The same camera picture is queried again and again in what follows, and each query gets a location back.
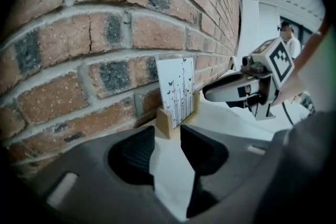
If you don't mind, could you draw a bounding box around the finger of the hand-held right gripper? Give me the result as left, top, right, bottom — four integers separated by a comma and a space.
202, 78, 260, 109
209, 72, 259, 87

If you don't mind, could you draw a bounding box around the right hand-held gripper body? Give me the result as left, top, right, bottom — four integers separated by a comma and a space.
241, 37, 295, 121

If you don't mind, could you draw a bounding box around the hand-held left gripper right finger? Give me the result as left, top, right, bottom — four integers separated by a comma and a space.
180, 125, 287, 218

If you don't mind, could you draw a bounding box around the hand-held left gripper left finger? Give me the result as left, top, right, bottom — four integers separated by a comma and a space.
31, 125, 182, 224

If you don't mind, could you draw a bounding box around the person's right forearm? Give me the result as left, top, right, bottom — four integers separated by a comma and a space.
271, 25, 333, 107

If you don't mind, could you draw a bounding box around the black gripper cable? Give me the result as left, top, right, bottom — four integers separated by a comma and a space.
281, 101, 297, 126

